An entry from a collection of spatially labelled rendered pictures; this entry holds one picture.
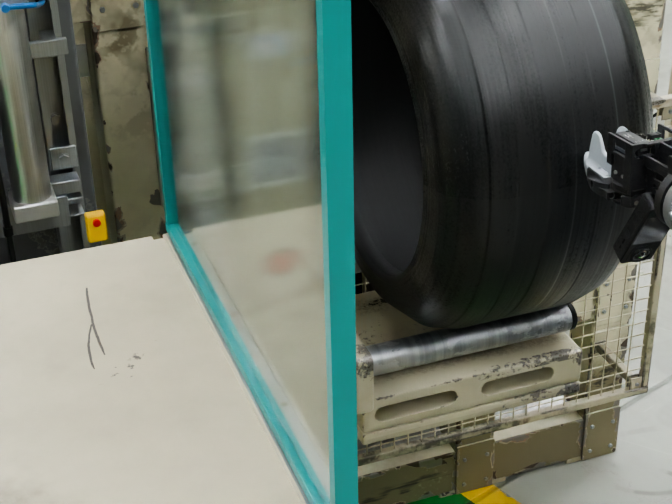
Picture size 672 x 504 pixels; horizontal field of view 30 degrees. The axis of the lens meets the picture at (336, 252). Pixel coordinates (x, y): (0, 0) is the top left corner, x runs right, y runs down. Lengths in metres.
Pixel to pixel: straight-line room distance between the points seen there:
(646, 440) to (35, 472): 2.27
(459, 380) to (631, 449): 1.35
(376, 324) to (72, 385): 0.97
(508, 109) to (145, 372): 0.61
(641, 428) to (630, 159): 1.81
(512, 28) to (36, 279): 0.66
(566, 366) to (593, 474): 1.15
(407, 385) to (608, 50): 0.56
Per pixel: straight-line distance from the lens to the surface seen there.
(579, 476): 3.06
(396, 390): 1.83
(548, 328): 1.91
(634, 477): 3.08
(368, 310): 2.11
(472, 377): 1.86
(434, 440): 2.61
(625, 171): 1.48
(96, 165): 2.45
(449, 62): 1.57
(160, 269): 1.35
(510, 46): 1.58
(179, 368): 1.19
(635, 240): 1.51
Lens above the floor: 1.94
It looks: 30 degrees down
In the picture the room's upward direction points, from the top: 1 degrees counter-clockwise
